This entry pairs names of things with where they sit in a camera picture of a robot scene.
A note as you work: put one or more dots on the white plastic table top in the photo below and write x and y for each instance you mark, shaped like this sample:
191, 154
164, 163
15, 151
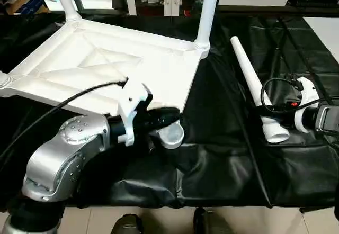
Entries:
106, 64

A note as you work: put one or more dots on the black mat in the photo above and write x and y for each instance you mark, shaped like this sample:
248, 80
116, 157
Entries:
238, 154

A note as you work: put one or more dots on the grey left robot foot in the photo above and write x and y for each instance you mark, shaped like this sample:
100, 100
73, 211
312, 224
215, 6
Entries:
127, 225

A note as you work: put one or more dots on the grey robot foot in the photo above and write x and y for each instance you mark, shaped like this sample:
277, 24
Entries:
127, 225
209, 222

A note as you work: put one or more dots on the grey right robot foot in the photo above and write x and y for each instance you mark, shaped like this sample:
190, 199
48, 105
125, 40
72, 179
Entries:
209, 222

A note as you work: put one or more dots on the blue box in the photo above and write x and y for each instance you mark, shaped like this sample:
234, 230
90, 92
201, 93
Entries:
39, 3

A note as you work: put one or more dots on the small brown cardboard box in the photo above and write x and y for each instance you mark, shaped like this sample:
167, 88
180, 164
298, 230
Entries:
16, 3

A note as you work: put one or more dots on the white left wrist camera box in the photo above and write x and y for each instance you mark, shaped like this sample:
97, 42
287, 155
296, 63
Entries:
133, 109

